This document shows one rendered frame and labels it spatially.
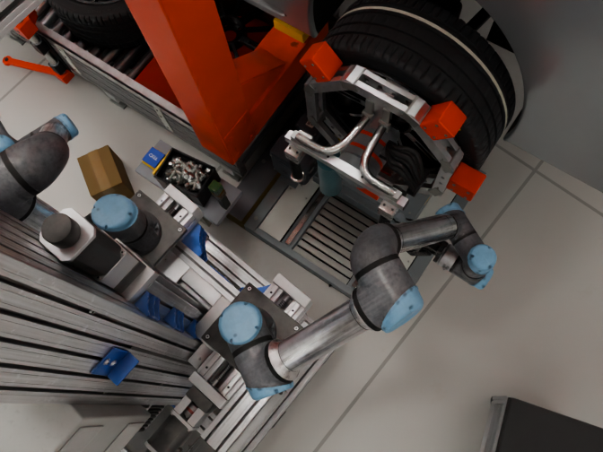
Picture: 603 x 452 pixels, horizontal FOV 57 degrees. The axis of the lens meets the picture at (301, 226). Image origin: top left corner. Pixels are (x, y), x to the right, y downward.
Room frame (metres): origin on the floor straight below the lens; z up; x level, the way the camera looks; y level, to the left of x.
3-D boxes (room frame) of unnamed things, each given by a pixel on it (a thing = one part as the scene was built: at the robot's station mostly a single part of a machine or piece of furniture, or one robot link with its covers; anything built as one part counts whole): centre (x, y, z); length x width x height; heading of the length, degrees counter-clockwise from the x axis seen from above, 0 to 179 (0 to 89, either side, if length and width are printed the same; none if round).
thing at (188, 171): (0.96, 0.40, 0.51); 0.20 x 0.14 x 0.13; 51
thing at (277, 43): (1.31, -0.04, 0.69); 0.52 x 0.17 x 0.35; 134
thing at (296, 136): (0.79, -0.15, 1.03); 0.19 x 0.18 x 0.11; 134
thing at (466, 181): (0.58, -0.53, 0.85); 0.09 x 0.08 x 0.07; 44
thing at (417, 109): (0.80, -0.31, 0.85); 0.54 x 0.07 x 0.54; 44
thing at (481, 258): (0.32, -0.46, 0.95); 0.11 x 0.08 x 0.11; 14
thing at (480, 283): (0.30, -0.47, 0.85); 0.11 x 0.08 x 0.09; 44
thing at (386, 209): (0.53, -0.28, 0.93); 0.09 x 0.05 x 0.05; 134
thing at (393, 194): (0.64, -0.29, 1.03); 0.19 x 0.18 x 0.11; 134
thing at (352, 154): (0.75, -0.26, 0.85); 0.21 x 0.14 x 0.14; 134
